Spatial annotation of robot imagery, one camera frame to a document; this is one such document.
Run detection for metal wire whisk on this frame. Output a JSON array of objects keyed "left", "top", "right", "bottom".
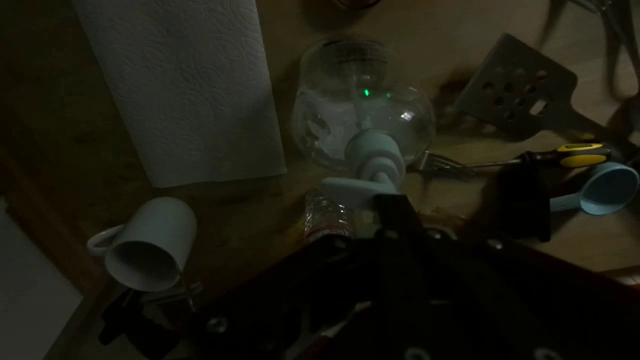
[{"left": 417, "top": 149, "right": 528, "bottom": 180}]

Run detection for clear glass pump bottle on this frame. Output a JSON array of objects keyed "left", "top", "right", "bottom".
[{"left": 291, "top": 35, "right": 438, "bottom": 210}]

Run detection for white mug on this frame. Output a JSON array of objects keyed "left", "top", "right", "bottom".
[{"left": 86, "top": 193, "right": 200, "bottom": 296}]

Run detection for white paper towel sheet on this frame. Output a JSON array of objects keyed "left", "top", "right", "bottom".
[{"left": 69, "top": 0, "right": 291, "bottom": 192}]

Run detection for blue measuring spoon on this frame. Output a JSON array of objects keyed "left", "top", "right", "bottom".
[{"left": 549, "top": 159, "right": 640, "bottom": 218}]

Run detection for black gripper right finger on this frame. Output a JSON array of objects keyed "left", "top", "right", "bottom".
[{"left": 498, "top": 154, "right": 557, "bottom": 243}]

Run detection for yellow handled scissors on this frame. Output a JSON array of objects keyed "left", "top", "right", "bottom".
[{"left": 516, "top": 138, "right": 610, "bottom": 170}]

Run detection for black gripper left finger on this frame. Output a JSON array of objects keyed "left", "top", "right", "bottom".
[{"left": 375, "top": 189, "right": 437, "bottom": 296}]

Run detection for slotted metal spatula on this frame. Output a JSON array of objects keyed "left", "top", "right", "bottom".
[{"left": 447, "top": 31, "right": 626, "bottom": 144}]

